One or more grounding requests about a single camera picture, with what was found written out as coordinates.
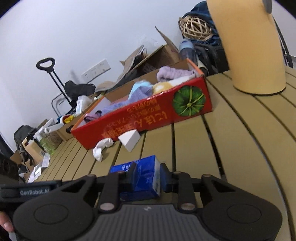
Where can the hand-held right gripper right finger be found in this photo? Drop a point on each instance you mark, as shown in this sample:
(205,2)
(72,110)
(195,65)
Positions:
(164,177)

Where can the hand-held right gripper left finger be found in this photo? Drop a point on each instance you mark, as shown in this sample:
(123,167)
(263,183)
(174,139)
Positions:
(130,179)

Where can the blue tissue pack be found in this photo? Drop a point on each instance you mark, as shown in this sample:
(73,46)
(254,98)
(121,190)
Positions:
(143,178)

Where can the white triangular box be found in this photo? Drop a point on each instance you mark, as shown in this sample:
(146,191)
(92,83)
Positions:
(129,140)

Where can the white sock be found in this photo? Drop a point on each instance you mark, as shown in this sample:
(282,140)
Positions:
(100,149)

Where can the red cardboard box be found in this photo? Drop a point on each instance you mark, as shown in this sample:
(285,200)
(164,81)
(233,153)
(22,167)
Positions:
(150,118)

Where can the pink satin cloth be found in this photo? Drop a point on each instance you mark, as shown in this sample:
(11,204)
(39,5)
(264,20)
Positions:
(91,117)

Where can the purple towel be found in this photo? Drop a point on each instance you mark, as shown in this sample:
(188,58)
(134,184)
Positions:
(115,107)

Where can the yellow white plush toy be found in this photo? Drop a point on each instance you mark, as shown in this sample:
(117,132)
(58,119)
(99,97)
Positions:
(161,87)

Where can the light blue towel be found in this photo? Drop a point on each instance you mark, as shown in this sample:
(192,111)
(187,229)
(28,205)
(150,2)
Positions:
(140,87)

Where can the lavender fluffy cloth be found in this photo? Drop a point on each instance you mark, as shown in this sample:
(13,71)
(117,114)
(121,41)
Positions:
(171,72)

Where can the person's left hand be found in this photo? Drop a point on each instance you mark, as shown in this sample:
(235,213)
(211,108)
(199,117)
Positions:
(5,222)

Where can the printed paper sheets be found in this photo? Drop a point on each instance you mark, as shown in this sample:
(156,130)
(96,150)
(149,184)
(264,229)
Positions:
(38,170)

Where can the kraft paper box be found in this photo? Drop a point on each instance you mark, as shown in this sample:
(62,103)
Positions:
(34,150)

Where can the green spray bottle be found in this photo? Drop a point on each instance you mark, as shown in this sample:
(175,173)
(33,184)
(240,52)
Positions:
(47,147)

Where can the black backpack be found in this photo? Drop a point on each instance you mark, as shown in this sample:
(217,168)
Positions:
(23,133)

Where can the clear container with straw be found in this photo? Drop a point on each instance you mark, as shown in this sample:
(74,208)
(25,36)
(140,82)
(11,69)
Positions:
(54,138)

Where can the white flat box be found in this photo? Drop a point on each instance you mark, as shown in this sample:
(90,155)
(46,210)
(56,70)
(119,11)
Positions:
(82,103)

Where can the beige cloth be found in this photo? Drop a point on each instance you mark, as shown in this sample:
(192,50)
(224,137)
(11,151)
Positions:
(105,86)

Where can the black bag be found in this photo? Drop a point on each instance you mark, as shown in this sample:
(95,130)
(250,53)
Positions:
(78,89)

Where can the open brown cardboard box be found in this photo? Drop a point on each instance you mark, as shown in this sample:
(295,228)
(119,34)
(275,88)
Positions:
(166,55)

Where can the blue water bottle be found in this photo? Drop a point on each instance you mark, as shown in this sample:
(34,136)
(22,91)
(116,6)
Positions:
(186,49)

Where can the wicker ball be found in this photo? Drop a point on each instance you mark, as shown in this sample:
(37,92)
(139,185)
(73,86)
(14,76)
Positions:
(195,27)

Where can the yellow thermos bottle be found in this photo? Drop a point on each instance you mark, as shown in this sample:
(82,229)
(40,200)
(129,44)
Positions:
(249,46)

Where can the black tripod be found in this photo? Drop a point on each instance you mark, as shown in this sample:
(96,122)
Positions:
(288,58)

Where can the white wall power strip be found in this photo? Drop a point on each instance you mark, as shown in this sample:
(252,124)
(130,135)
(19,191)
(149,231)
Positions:
(96,69)

